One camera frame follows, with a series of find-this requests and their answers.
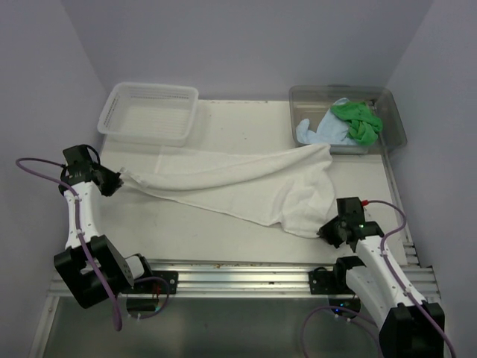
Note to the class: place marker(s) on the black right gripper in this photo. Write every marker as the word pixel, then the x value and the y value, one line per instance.
pixel 325 232

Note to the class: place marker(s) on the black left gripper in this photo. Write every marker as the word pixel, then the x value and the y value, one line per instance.
pixel 114 182

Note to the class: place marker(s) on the white towel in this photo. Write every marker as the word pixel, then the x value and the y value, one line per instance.
pixel 291 188

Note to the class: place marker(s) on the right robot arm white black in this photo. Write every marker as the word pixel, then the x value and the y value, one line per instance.
pixel 409 325

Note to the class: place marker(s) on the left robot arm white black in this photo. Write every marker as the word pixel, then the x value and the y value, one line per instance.
pixel 91 266

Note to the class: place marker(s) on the white plastic basket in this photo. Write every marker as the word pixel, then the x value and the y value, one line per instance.
pixel 149 114

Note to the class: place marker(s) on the light blue towel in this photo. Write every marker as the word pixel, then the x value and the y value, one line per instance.
pixel 331 130

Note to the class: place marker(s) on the green towel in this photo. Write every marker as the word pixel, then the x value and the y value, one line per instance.
pixel 364 126

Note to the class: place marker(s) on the grey transparent plastic bin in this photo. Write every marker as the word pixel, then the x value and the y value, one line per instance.
pixel 313 102

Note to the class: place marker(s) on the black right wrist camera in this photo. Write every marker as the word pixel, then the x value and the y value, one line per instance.
pixel 351 211

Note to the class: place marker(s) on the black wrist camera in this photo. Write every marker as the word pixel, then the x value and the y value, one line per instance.
pixel 351 211
pixel 80 160

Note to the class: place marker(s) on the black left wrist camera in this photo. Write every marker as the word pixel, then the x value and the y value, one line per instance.
pixel 80 160

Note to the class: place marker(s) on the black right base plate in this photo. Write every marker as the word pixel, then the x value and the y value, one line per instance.
pixel 328 282

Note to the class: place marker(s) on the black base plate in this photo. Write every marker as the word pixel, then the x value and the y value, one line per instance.
pixel 328 282
pixel 160 282

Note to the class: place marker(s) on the aluminium mounting rail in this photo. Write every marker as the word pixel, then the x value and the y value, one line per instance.
pixel 202 279

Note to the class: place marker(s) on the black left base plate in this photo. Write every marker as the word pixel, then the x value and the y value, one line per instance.
pixel 160 282

